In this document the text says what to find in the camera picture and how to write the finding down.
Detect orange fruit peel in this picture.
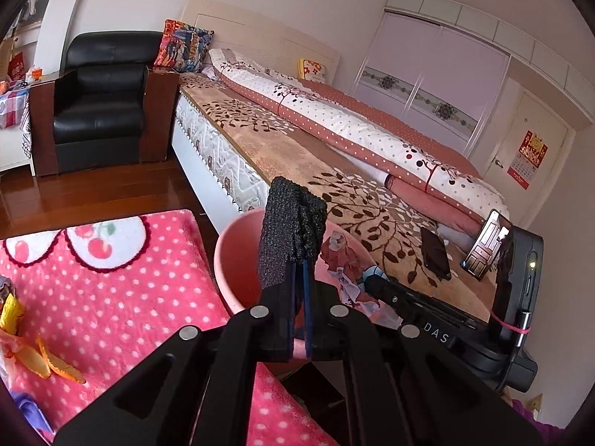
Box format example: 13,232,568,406
14,334,87,384

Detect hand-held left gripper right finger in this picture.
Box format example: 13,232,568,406
300,260,544,446

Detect person's right forearm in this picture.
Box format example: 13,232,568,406
499,388,575,446

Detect white side table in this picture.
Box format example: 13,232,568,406
0,88,35,177

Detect black smartphone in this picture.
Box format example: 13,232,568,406
421,227,453,281

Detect white sliding door wardrobe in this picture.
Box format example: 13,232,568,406
351,0,595,159

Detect purple cloth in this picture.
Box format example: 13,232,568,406
9,390,52,433

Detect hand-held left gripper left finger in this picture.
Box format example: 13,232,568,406
53,260,300,446

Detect colourful printed pillow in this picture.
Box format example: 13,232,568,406
153,19,215,74

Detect framed wall picture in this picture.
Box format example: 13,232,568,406
14,0,47,26

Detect brown leaf pattern blanket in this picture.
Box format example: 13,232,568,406
179,72,498,307

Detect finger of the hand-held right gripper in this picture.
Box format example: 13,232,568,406
365,276,489,349

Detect yellow wrapper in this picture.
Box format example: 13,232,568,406
0,295,24,335

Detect black leather armchair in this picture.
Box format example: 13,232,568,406
29,31,180,177

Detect white floral quilt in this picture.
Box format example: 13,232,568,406
207,48,505,224

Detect white door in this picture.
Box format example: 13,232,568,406
483,93,570,210

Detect red wall calendar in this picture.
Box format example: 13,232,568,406
509,131,548,190

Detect white bed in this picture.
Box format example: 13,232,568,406
172,0,512,307

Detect black foam sponge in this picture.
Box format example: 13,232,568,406
258,177,327,291

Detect pink plastic bin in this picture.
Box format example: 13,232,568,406
214,209,403,377

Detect pink polka dot blanket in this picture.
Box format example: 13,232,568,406
0,209,340,446

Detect yellow floral pillow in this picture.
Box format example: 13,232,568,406
298,58,327,82

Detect crumpled paper wrappers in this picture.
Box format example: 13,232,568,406
321,232,403,328

